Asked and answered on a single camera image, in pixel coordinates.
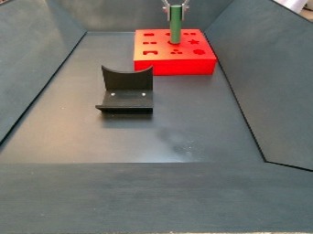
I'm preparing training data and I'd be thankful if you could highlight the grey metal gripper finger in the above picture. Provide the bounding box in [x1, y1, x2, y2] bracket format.
[181, 0, 190, 21]
[162, 0, 171, 21]

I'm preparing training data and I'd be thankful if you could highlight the green cylinder peg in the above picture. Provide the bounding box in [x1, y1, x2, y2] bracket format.
[170, 5, 182, 44]

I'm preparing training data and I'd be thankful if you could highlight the red shape sorter box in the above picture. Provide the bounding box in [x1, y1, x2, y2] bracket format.
[134, 29, 218, 76]

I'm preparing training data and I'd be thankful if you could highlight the black curved holder stand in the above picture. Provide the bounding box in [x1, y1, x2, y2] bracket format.
[95, 67, 154, 112]

